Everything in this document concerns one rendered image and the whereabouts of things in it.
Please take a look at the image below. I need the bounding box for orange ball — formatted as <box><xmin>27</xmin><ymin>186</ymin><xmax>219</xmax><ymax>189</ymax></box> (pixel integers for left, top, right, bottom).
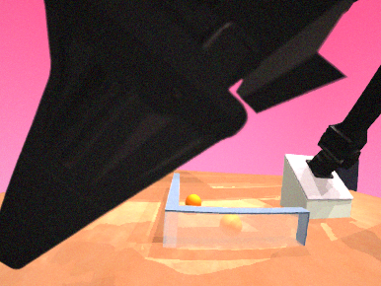
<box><xmin>186</xmin><ymin>194</ymin><xmax>201</xmax><ymax>206</ymax></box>

